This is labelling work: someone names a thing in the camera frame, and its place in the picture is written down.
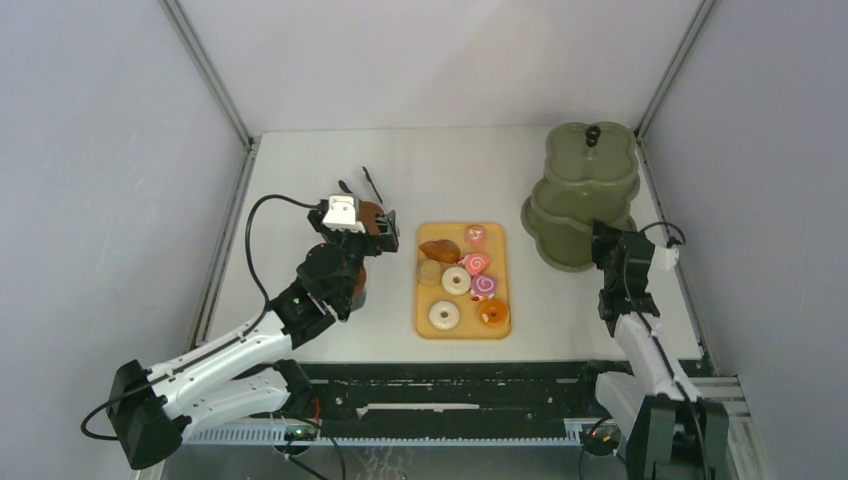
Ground black metal food tongs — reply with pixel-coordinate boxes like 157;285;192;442
337;166;385;205

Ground green three-tier dessert stand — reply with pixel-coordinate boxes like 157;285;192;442
520;122;640;272

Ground yellow serving tray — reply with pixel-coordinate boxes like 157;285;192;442
415;222;512;340

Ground orange glazed donut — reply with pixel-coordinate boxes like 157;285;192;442
477;298;511;329

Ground white glazed donut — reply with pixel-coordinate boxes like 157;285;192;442
441;266;471;296

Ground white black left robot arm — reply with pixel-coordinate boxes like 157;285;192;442
103;195;399;471

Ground brown saucer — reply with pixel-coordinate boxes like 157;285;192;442
350;267;367;311

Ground brown croissant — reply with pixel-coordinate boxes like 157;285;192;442
419;239;461;264

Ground beige round cookie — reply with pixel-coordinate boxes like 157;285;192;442
416;258;443;287

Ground pink strawberry cake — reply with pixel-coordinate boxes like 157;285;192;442
464;225;488;248

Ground pink swirl cake slice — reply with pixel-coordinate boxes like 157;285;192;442
458;252;491;276

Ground purple swirl cake slice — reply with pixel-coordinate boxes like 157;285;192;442
469;274;498;301

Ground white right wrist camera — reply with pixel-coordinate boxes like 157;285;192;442
650;245;680;271

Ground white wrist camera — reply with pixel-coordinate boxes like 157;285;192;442
650;245;680;271
322;194;366;233

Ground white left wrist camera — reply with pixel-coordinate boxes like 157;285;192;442
322;194;366;233

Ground black left camera cable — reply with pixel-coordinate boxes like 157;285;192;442
244;193;321;313

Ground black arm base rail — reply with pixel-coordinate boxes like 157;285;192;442
294;360;632;442

